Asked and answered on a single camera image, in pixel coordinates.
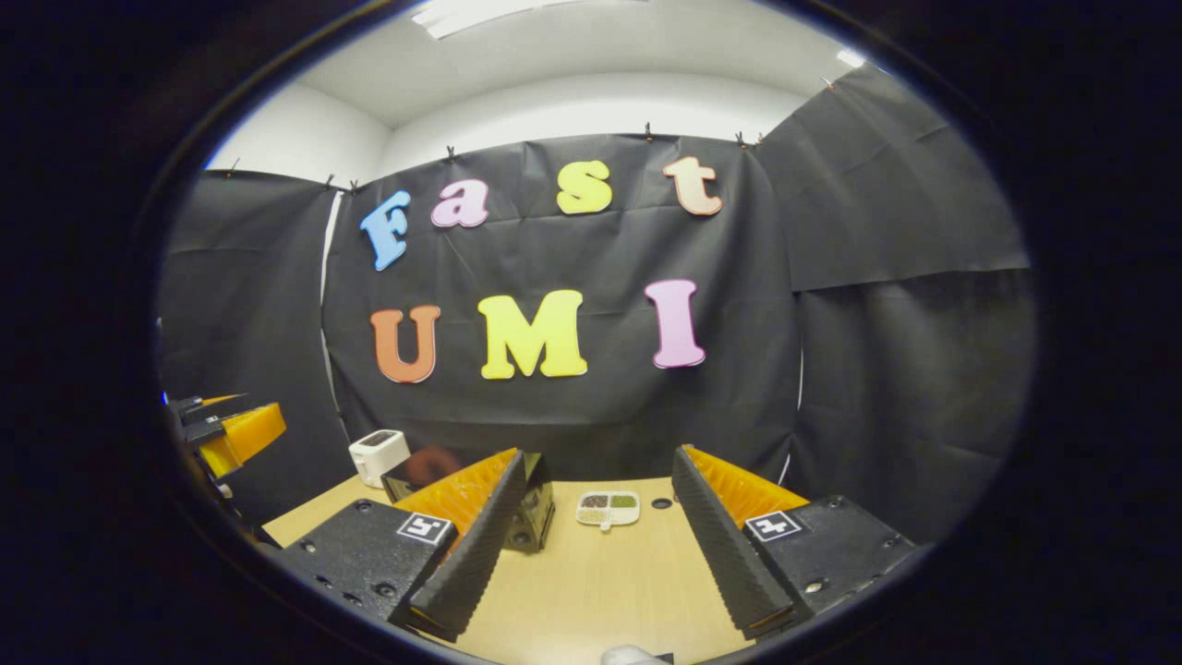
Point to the white divided plate with grains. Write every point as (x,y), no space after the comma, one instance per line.
(608,508)

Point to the black electric oven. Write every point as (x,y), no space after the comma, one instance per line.
(534,503)

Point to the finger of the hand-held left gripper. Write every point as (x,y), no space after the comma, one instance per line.
(199,405)
(249,429)

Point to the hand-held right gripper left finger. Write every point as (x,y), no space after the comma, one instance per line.
(471,554)

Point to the white toaster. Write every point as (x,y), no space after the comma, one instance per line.
(377,454)

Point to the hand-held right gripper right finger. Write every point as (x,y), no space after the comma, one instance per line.
(725,554)

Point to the ceiling light panel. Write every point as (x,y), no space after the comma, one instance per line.
(489,14)
(851,58)

